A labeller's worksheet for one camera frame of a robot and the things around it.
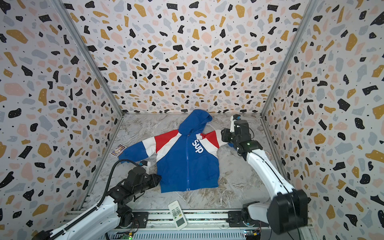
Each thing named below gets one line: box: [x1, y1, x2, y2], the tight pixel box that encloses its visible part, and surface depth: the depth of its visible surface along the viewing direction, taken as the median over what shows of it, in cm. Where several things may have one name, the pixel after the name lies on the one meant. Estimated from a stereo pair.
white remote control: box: [168, 200, 188, 231], surface depth 76 cm
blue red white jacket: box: [118, 109, 235, 193], surface depth 98 cm
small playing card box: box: [109, 143, 127, 158], surface depth 99 cm
